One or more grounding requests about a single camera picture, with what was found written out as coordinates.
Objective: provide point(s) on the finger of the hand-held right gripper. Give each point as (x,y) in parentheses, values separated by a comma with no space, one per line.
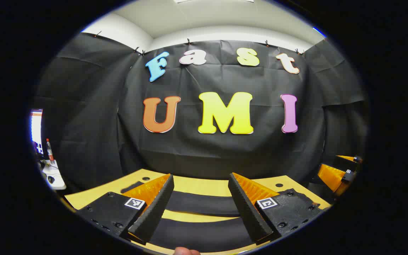
(331,175)
(349,158)

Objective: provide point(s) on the white side desk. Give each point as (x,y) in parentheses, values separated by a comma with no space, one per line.
(55,179)

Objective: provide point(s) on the red capped bottle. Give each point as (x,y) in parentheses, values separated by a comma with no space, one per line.
(50,150)

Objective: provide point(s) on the computer monitor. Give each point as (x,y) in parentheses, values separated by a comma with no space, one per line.
(37,131)

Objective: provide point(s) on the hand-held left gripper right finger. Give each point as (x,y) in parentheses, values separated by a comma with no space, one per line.
(248,212)

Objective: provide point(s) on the row of black cloth clips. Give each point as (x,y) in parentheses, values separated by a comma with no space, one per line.
(188,41)

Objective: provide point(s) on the dark grey jeans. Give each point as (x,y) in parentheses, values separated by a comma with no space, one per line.
(204,233)

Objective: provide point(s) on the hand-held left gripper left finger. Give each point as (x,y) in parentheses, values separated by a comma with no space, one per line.
(154,212)

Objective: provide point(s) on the black backdrop cloth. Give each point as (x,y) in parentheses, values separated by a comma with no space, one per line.
(207,156)

